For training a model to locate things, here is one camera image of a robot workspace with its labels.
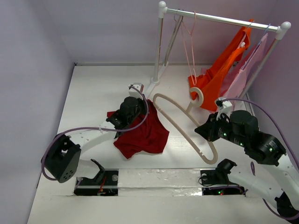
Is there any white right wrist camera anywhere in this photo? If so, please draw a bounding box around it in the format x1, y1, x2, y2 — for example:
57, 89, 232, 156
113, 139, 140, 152
215, 97, 234, 120

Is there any dark red t shirt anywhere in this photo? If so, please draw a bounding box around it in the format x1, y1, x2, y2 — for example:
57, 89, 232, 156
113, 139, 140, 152
114, 99, 169, 159

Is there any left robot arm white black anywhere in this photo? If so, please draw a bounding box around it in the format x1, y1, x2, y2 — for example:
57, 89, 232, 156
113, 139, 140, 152
41, 95, 149, 185

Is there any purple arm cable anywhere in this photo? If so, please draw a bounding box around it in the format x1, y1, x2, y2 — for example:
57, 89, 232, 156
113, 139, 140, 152
216, 98, 299, 221
41, 85, 150, 182

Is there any pink t shirt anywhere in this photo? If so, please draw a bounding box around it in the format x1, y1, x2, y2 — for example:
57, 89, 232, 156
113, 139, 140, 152
219, 33, 268, 98

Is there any white clothes rack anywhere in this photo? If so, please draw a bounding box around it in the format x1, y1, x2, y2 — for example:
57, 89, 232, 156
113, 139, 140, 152
143, 1, 292, 112

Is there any beige wooden hanger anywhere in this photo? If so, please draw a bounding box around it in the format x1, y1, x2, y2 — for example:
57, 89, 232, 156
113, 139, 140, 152
152, 87, 218, 165

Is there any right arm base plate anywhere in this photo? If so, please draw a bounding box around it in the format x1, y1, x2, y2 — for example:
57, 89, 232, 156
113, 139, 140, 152
198, 159, 247, 196

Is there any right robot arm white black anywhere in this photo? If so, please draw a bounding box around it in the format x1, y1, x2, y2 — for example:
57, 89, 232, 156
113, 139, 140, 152
194, 110, 299, 224

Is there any grey plastic hanger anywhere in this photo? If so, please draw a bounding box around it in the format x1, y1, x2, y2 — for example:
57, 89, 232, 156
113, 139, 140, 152
164, 14, 184, 66

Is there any white hanger under orange shirt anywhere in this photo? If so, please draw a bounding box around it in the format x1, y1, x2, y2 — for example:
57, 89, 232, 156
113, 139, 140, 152
237, 22, 253, 49

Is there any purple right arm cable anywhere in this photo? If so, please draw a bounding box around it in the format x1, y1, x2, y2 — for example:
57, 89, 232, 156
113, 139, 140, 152
216, 98, 299, 221

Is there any pink wire hanger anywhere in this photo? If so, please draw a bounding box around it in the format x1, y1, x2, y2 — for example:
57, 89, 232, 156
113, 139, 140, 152
180, 11, 197, 86

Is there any orange t shirt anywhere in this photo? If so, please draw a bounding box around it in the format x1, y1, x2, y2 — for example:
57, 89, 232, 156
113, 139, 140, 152
188, 27, 252, 112

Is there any blue wire hanger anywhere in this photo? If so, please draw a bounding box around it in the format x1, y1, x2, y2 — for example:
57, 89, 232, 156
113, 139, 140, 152
241, 23, 271, 70

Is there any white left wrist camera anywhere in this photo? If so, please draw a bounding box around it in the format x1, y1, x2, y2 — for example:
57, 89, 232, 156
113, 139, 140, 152
128, 83, 144, 98

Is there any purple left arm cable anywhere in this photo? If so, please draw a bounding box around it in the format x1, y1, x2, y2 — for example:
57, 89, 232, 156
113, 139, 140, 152
41, 85, 150, 182

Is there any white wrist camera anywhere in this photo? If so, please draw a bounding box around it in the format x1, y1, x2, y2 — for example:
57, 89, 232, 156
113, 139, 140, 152
128, 83, 144, 98
215, 97, 234, 120

